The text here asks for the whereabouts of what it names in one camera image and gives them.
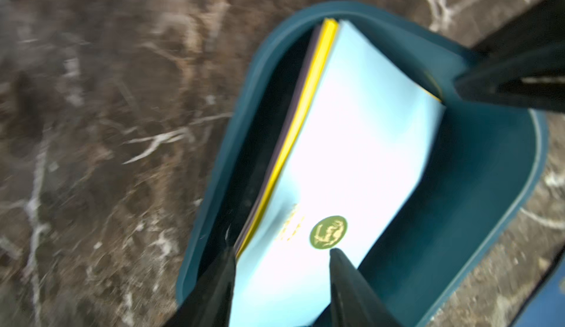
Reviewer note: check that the dark blue sealed envelope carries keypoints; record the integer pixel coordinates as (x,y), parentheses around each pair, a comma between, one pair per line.
(545,307)

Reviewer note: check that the yellow envelope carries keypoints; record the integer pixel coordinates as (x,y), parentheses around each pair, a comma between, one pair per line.
(326,39)

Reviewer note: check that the lavender envelope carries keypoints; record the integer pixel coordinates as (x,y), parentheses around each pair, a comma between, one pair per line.
(289,117)

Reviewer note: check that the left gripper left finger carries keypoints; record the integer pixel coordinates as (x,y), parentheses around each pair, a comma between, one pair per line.
(210,302)

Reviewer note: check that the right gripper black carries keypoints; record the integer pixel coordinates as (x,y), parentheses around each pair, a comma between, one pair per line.
(531,74)

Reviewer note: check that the teal plastic storage box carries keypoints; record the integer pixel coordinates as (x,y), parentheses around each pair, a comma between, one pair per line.
(484,167)

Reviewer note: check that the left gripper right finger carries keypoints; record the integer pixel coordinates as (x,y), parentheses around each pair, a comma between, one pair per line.
(353,302)

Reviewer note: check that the light blue envelope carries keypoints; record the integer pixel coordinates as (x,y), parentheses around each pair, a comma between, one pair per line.
(359,156)

